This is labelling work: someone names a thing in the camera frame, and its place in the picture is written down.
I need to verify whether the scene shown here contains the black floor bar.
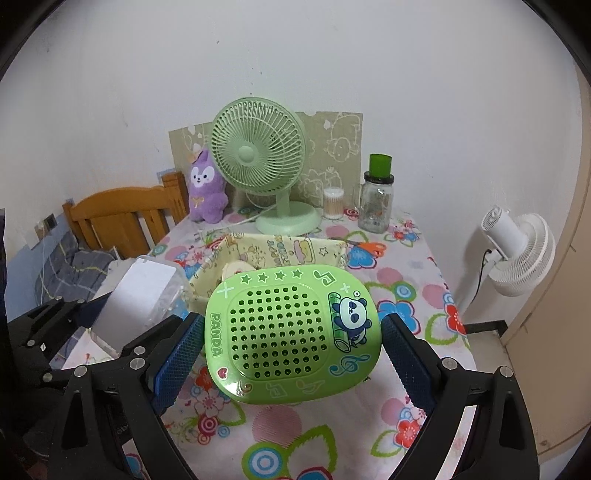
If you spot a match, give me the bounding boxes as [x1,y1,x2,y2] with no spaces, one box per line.
[464,322,509,335]

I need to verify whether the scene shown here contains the glass jar with green lid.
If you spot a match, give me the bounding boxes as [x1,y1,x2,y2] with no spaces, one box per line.
[353,154,395,233]

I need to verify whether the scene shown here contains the purple plush toy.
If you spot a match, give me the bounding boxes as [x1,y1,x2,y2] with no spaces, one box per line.
[188,148,228,223]

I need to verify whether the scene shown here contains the orange scissors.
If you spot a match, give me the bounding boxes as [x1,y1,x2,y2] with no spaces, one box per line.
[346,239,386,257]

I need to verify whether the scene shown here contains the white fan power cable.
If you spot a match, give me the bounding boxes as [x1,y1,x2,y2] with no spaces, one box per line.
[231,210,269,227]

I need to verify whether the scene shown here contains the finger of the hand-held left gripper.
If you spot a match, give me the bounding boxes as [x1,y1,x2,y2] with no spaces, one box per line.
[9,295,112,352]
[14,316,185,393]

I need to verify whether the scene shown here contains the green desk fan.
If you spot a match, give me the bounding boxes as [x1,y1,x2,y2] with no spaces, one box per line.
[211,97,322,236]

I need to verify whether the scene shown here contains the clear plastic box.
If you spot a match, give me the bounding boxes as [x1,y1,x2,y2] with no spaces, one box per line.
[90,254,190,358]

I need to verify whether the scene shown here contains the cotton swab jar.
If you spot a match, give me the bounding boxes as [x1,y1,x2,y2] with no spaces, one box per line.
[323,187,345,220]

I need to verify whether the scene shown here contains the wooden chair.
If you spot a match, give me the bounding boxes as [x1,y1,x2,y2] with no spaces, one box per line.
[62,171,190,259]

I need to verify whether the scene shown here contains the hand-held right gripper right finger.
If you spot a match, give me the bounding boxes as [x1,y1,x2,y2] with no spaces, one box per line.
[379,314,541,480]

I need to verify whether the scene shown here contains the yellow patterned box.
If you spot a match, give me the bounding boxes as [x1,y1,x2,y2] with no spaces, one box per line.
[187,233,348,315]

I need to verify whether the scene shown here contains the beige door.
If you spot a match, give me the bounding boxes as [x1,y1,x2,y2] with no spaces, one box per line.
[503,69,591,457]

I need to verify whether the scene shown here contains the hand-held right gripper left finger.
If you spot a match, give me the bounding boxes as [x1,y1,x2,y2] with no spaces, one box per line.
[48,313,206,480]

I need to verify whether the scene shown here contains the white standing fan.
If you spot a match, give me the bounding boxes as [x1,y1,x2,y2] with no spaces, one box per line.
[480,206,556,297]

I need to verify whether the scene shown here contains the patterned cardboard board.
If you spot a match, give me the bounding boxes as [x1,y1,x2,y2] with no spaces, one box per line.
[167,111,363,220]

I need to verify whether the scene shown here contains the grey plaid blanket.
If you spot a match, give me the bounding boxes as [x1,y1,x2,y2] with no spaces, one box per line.
[34,228,118,319]

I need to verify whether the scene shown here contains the black fan cable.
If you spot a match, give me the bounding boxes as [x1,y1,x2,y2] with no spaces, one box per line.
[473,249,492,301]

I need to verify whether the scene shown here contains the green panda case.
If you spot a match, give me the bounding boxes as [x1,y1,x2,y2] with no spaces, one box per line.
[204,265,383,406]

